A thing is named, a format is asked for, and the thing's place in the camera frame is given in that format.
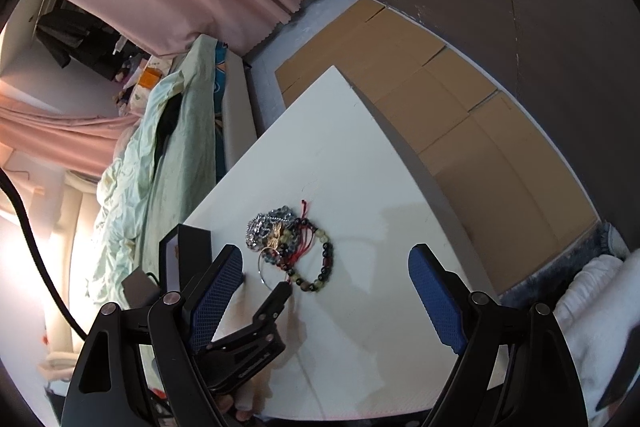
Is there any black jewelry gift box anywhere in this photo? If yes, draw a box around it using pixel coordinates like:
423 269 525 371
120 222 214 308

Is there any dark green bead bracelet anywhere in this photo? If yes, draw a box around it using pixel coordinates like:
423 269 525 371
271 217 335 294

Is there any silver chain bracelet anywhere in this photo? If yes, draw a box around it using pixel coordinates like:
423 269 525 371
244 204 298 253

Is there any thin silver bangle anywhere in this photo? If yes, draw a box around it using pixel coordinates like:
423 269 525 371
257 248 288 291

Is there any white cloth pile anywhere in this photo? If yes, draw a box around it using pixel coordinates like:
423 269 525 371
553 251 639 419

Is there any pale green duvet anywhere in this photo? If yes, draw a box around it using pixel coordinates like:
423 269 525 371
86 72 186 306

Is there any flattened brown cardboard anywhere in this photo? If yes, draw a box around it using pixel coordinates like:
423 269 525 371
276 0 598 293

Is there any green bed blanket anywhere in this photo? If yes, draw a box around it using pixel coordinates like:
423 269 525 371
137 36 227 275

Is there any pink curtain left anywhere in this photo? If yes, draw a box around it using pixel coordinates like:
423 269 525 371
0 95 139 176

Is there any orange box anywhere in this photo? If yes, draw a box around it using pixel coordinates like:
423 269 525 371
138 68 164 90

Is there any black cable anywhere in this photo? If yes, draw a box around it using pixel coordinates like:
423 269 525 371
0 166 89 343

